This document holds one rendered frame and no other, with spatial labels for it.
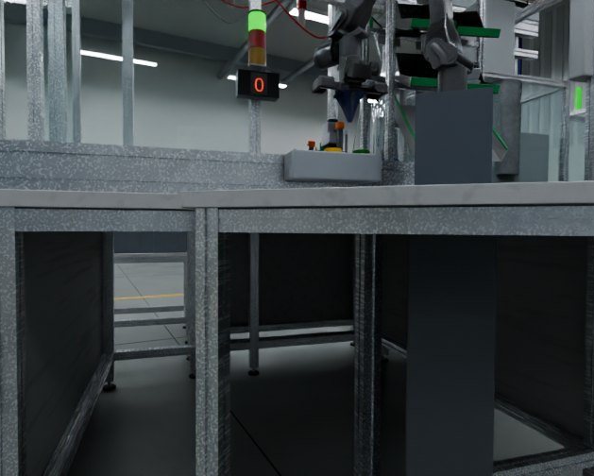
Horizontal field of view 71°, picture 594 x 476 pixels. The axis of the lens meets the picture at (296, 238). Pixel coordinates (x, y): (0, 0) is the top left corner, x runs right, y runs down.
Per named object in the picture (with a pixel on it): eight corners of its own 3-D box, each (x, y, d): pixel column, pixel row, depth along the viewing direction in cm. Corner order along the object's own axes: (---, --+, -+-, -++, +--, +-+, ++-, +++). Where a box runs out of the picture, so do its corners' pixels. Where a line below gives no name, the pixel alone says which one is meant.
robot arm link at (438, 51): (474, 74, 87) (475, 42, 87) (455, 61, 81) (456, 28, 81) (444, 81, 92) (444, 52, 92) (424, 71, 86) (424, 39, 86)
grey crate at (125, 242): (188, 252, 284) (188, 218, 284) (87, 253, 266) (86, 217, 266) (185, 248, 325) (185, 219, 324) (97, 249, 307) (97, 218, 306)
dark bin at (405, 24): (455, 30, 117) (461, 0, 114) (410, 27, 115) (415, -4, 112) (418, 29, 142) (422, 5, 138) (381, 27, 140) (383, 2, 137)
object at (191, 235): (525, 346, 282) (528, 218, 279) (188, 380, 217) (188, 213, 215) (484, 332, 318) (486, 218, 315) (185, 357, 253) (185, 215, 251)
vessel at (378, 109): (403, 159, 206) (404, 81, 205) (378, 158, 202) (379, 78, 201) (389, 163, 219) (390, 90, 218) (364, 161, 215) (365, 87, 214)
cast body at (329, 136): (344, 144, 114) (344, 117, 114) (329, 143, 113) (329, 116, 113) (332, 148, 122) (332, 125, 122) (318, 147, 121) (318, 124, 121)
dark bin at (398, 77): (454, 88, 117) (460, 59, 114) (409, 86, 116) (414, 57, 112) (417, 77, 142) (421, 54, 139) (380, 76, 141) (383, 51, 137)
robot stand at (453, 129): (491, 194, 78) (493, 86, 78) (414, 195, 83) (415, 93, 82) (483, 198, 92) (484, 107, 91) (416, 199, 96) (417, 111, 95)
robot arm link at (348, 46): (372, 28, 104) (343, 41, 110) (359, 21, 99) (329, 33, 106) (372, 57, 104) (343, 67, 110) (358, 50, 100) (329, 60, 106)
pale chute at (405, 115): (457, 159, 116) (464, 145, 113) (412, 158, 115) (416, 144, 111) (428, 107, 135) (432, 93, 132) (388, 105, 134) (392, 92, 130)
